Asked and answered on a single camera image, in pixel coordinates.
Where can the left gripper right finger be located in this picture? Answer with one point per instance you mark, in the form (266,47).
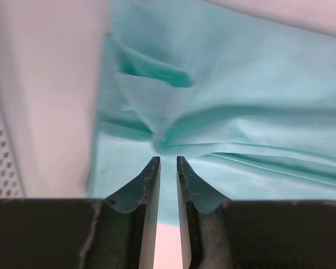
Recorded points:
(218,232)

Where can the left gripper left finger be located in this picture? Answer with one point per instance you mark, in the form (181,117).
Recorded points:
(118,231)

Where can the teal t-shirt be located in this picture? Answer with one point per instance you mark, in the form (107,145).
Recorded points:
(250,103)

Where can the white laundry basket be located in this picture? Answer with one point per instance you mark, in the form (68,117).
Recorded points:
(10,181)

